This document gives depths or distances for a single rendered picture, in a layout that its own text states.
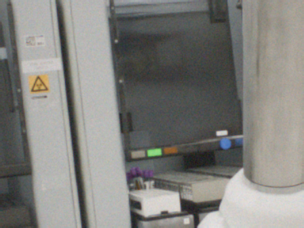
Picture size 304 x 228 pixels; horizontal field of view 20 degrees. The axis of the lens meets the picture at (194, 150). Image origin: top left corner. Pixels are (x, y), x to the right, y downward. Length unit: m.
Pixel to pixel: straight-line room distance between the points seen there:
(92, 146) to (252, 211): 1.13
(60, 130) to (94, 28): 0.28
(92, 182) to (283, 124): 1.18
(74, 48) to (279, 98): 1.21
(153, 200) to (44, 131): 0.34
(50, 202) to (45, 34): 0.44
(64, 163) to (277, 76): 1.21
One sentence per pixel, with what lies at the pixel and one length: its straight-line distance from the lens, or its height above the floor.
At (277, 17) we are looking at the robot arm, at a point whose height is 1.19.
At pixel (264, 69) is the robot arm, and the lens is 1.14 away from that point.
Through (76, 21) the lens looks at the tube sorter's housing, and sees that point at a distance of 2.30.
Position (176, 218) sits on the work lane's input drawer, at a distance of 2.26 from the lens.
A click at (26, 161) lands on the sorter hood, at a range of 2.24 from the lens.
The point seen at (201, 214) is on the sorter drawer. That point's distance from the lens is 2.28.
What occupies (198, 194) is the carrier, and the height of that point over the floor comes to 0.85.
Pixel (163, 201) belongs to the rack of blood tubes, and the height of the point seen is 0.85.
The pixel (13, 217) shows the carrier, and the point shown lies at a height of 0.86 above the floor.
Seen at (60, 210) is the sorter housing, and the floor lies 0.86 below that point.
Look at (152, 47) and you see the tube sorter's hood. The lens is 2.32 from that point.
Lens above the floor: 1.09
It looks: 3 degrees down
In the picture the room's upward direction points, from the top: 6 degrees counter-clockwise
